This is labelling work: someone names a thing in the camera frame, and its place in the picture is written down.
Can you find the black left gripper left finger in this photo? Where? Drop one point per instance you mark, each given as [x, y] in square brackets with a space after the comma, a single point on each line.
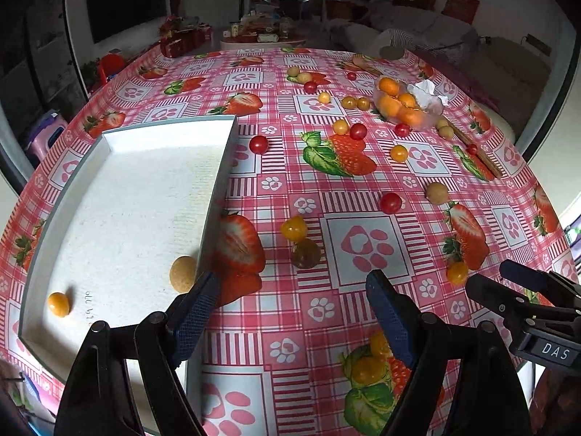
[98, 398]

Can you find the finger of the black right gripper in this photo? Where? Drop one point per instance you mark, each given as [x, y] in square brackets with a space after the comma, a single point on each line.
[511, 306]
[559, 290]

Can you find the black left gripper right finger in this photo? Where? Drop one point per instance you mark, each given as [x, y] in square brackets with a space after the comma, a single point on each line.
[488, 398]

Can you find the tan longan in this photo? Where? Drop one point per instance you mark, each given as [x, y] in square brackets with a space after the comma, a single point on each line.
[182, 274]
[437, 193]

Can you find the red cherry tomato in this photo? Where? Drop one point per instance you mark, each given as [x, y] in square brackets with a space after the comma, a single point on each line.
[390, 203]

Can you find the orange tomato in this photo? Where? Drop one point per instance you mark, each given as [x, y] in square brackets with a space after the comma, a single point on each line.
[399, 153]

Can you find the dark brown cherry tomato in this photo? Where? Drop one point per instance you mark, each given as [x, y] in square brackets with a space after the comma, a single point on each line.
[306, 254]

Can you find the yellow cherry tomato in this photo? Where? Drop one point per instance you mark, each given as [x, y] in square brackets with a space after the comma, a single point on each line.
[294, 229]

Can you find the small yellow tomato in tray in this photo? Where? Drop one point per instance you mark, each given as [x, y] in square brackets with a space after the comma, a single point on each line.
[58, 304]

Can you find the red tomato by fork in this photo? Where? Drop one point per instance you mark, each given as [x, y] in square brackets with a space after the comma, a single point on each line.
[472, 148]

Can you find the tan longan in tray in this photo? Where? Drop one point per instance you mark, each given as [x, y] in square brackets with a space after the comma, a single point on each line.
[182, 274]

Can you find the white shallow box tray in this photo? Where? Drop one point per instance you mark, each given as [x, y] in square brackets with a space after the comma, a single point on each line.
[140, 198]

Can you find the longan near fork back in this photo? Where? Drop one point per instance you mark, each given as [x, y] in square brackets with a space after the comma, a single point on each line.
[442, 122]

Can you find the red tomato near bowl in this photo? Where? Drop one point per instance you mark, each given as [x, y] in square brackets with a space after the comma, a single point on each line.
[402, 130]

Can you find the front mandarin orange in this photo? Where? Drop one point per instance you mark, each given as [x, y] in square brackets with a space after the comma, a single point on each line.
[413, 117]

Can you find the mandarin orange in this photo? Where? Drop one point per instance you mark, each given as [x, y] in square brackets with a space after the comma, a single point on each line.
[407, 100]
[413, 117]
[389, 86]
[389, 107]

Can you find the clear glass fruit bowl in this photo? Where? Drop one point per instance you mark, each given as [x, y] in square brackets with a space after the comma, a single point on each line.
[431, 116]

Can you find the pink strawberry tablecloth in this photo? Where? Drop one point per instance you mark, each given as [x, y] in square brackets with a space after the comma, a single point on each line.
[303, 321]

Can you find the white crumpled tissue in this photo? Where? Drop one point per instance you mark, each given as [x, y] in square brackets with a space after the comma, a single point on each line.
[425, 96]

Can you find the right mandarin orange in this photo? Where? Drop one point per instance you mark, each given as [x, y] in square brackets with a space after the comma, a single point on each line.
[407, 100]

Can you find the red tomato mid pair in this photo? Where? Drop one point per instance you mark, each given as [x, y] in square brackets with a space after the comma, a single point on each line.
[358, 131]

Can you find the left mandarin orange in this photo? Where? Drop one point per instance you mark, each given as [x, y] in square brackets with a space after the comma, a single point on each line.
[389, 107]

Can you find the yellow tomato mid pair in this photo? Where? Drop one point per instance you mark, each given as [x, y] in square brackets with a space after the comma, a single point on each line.
[341, 127]

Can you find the top mandarin orange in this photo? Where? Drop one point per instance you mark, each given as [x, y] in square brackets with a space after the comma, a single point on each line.
[389, 86]

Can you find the brownish tomato far right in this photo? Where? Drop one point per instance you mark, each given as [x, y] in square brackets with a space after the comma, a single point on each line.
[363, 103]

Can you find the brownish tomato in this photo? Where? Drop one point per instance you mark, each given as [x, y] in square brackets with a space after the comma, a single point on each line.
[349, 103]
[363, 103]

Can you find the brownish tomato far left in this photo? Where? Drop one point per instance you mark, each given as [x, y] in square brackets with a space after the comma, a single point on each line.
[349, 103]

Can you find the purple plastic stool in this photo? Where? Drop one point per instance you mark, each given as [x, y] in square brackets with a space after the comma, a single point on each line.
[44, 135]

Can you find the small yellow tomato far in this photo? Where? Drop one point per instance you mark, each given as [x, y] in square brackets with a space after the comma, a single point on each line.
[324, 98]

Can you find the bright red cushion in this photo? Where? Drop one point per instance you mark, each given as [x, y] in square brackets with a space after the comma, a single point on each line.
[462, 10]

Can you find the red tomato beside tray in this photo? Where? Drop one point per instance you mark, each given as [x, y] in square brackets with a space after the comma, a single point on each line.
[258, 144]

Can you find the far longan right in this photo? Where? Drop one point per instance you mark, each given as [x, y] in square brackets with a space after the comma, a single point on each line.
[304, 77]

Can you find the far longan left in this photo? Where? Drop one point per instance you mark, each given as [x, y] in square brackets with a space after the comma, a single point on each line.
[293, 71]

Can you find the red round object on floor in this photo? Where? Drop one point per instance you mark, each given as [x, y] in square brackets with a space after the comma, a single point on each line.
[108, 66]

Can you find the red gift box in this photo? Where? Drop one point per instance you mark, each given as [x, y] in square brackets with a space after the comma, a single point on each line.
[178, 43]

